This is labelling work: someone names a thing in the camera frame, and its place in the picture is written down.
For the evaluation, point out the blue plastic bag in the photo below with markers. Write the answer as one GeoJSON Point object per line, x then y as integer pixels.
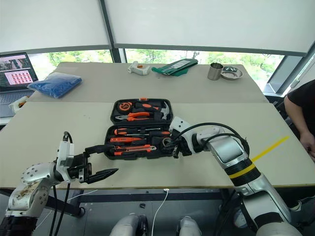
{"type": "Point", "coordinates": [55, 84]}

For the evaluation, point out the black table frame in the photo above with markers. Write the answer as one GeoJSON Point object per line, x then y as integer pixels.
{"type": "Point", "coordinates": [69, 205]}

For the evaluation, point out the green flat package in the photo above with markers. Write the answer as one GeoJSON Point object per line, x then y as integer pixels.
{"type": "Point", "coordinates": [174, 67]}

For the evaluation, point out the stainless steel round dish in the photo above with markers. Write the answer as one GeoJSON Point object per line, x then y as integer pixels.
{"type": "Point", "coordinates": [232, 75]}

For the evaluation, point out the black electrical tape roll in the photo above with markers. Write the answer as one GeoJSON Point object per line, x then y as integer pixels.
{"type": "Point", "coordinates": [164, 142]}

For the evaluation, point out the grey rounded robot knee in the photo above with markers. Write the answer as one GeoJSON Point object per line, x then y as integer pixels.
{"type": "Point", "coordinates": [123, 225]}
{"type": "Point", "coordinates": [188, 226]}

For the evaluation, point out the white orange clamp device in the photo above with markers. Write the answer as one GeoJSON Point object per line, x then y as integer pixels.
{"type": "Point", "coordinates": [17, 104]}

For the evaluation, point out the black tool case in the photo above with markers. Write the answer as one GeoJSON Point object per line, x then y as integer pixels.
{"type": "Point", "coordinates": [137, 150]}

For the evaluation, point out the dark window mullion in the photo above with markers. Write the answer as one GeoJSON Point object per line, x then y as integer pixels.
{"type": "Point", "coordinates": [110, 27]}

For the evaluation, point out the orange black utility knife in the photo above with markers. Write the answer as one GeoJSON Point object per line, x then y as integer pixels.
{"type": "Point", "coordinates": [133, 148]}

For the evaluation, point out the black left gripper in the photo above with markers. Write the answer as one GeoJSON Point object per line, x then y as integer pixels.
{"type": "Point", "coordinates": [77, 167]}

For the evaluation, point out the orange black tape measure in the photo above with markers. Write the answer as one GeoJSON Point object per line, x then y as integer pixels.
{"type": "Point", "coordinates": [124, 106]}

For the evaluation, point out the stainless steel cup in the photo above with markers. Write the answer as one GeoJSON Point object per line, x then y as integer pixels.
{"type": "Point", "coordinates": [214, 73]}

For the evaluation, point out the white roller blind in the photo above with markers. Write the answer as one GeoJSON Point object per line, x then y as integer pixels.
{"type": "Point", "coordinates": [209, 22]}
{"type": "Point", "coordinates": [49, 22]}

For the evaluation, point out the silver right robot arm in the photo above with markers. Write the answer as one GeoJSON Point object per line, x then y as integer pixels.
{"type": "Point", "coordinates": [233, 152]}

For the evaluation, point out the person in black shirt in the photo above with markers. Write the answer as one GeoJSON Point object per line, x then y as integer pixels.
{"type": "Point", "coordinates": [307, 103]}

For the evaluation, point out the person bare hand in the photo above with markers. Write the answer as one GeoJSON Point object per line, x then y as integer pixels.
{"type": "Point", "coordinates": [308, 143]}

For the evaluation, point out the person bare forearm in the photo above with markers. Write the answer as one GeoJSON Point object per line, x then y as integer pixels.
{"type": "Point", "coordinates": [295, 118]}

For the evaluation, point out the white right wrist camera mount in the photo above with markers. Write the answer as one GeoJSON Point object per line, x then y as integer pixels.
{"type": "Point", "coordinates": [183, 126]}

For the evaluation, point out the white tape dispenser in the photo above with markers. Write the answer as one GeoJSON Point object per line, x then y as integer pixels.
{"type": "Point", "coordinates": [139, 70]}

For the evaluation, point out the open laptop computer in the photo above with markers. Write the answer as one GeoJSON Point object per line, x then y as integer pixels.
{"type": "Point", "coordinates": [12, 73]}

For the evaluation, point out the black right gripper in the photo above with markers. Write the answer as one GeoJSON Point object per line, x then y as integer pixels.
{"type": "Point", "coordinates": [183, 148]}

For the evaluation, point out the white sneaker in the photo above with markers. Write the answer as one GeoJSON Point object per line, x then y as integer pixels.
{"type": "Point", "coordinates": [296, 206]}

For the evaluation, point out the small black floor object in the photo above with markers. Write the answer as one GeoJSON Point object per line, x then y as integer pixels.
{"type": "Point", "coordinates": [142, 205]}

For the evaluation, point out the grey slanted window frame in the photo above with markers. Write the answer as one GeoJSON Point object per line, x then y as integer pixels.
{"type": "Point", "coordinates": [283, 76]}

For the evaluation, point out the dark item in steel dish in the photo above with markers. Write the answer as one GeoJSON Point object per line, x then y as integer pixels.
{"type": "Point", "coordinates": [228, 69]}

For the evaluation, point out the orange voltage tester pen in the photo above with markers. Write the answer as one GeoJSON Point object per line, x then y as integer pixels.
{"type": "Point", "coordinates": [123, 139]}

